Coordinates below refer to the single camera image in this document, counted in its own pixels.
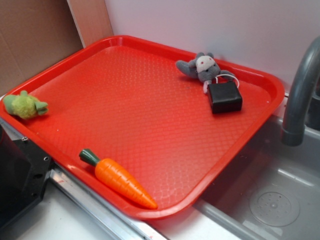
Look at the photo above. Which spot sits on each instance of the black box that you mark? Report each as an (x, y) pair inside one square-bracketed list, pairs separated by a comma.
[(224, 97)]

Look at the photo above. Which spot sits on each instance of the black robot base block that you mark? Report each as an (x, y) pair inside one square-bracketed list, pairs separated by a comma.
[(24, 171)]

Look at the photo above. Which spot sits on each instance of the red plastic tray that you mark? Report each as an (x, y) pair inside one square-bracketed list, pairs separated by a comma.
[(123, 98)]

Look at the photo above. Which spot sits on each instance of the grey plush bunny toy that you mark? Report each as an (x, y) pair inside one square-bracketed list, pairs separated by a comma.
[(205, 69)]

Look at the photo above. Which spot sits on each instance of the orange plastic toy carrot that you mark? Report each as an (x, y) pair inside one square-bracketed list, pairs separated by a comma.
[(117, 178)]

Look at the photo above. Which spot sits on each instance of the grey plastic sink basin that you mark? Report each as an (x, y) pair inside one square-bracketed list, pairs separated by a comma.
[(269, 191)]

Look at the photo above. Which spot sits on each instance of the grey curved faucet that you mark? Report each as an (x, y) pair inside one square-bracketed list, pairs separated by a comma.
[(303, 104)]

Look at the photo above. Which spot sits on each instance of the green plush toy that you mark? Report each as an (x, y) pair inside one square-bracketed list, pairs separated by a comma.
[(24, 105)]

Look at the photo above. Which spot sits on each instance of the brown cardboard panel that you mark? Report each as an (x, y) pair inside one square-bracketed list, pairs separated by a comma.
[(36, 34)]

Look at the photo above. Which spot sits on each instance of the silver metal rail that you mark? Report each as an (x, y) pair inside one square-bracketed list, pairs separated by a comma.
[(70, 211)]

